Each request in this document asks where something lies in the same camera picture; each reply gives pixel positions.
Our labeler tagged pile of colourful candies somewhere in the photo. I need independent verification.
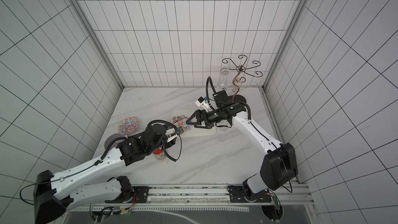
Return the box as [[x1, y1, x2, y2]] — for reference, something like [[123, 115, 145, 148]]
[[172, 115, 188, 127]]

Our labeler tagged colourful candy jar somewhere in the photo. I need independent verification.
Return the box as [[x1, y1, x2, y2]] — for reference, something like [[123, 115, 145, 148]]
[[175, 121, 191, 135]]

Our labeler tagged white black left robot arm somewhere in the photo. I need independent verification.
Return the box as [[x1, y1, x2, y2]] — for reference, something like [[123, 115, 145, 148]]
[[31, 120, 180, 224]]

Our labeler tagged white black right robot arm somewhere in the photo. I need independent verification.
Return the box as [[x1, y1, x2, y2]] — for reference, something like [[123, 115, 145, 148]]
[[187, 77, 298, 202]]

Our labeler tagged red lid candy jar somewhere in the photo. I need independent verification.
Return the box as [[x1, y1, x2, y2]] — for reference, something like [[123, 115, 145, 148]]
[[153, 149, 166, 160]]

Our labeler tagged white cutting board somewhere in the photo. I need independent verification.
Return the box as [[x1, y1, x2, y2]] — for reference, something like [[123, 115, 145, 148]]
[[170, 108, 218, 138]]

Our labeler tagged clear hanging wine glass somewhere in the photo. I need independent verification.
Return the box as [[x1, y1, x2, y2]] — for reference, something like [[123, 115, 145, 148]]
[[217, 67, 230, 91]]

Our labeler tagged colourful patterned plate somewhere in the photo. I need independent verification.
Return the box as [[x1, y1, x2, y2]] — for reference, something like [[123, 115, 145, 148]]
[[118, 117, 139, 136]]

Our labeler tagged copper glass rack dark base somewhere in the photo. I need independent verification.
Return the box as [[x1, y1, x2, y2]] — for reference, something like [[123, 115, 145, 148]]
[[222, 55, 263, 102]]

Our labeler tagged grey purple plate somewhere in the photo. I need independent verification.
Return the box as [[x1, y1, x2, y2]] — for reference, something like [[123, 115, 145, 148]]
[[104, 133, 125, 149]]

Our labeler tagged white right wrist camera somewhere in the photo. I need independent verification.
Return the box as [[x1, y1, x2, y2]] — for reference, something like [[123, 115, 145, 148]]
[[195, 97, 213, 112]]

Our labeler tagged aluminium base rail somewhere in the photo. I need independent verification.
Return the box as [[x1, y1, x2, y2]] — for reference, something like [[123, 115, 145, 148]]
[[74, 183, 315, 214]]

